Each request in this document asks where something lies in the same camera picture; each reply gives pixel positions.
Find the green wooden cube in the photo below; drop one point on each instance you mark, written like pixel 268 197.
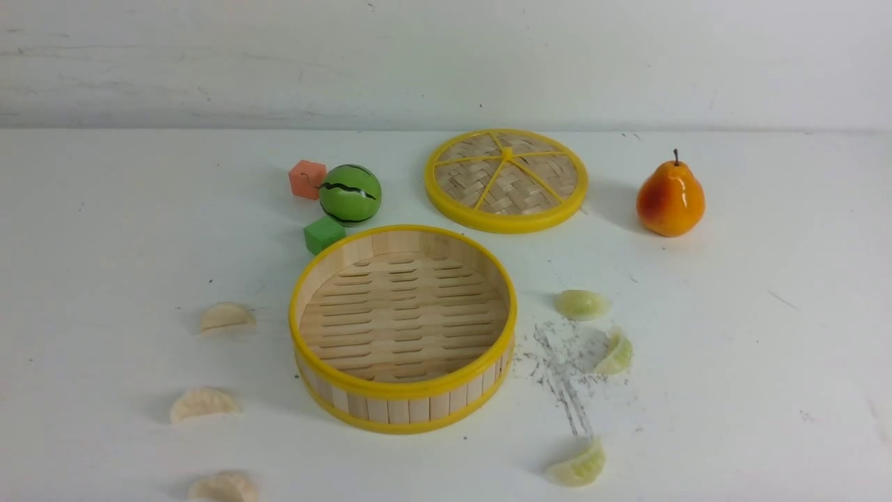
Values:
pixel 322 233

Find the orange wooden cube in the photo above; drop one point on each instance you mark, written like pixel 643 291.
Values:
pixel 305 178

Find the green toy watermelon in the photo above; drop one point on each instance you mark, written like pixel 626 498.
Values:
pixel 350 194

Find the orange toy pear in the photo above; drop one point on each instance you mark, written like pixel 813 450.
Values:
pixel 671 202

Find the woven bamboo steamer lid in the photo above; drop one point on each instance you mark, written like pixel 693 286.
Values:
pixel 504 180

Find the white dumpling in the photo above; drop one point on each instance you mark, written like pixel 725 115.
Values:
pixel 202 401
pixel 225 316
pixel 224 486

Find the bamboo steamer tray yellow rim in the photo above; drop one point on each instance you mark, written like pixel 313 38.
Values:
pixel 403 329

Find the green dumpling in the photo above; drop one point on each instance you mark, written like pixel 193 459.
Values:
pixel 581 470
pixel 581 305
pixel 619 355

